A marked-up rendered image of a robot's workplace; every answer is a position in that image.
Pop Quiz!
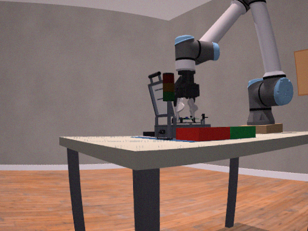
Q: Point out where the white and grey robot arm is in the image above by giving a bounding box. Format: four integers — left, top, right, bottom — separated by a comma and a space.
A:
175, 0, 294, 125

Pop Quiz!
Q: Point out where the green bin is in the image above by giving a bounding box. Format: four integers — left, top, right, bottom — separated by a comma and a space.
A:
230, 126, 256, 139

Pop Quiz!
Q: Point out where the red bin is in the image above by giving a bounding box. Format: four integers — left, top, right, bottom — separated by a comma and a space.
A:
176, 127, 230, 141

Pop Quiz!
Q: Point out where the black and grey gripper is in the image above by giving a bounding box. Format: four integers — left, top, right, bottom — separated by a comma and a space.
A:
173, 70, 200, 121

